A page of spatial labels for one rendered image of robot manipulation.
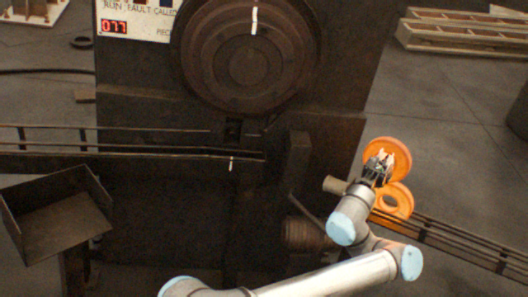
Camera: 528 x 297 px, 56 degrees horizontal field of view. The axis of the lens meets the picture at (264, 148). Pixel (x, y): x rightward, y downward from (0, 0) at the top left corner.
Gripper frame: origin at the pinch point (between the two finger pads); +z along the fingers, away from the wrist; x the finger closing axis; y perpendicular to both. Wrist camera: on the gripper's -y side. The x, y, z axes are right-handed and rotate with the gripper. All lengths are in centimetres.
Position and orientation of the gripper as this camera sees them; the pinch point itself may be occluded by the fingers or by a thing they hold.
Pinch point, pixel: (388, 155)
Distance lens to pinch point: 167.9
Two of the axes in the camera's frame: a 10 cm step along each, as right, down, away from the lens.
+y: 0.1, -6.5, -7.6
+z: 5.4, -6.4, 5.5
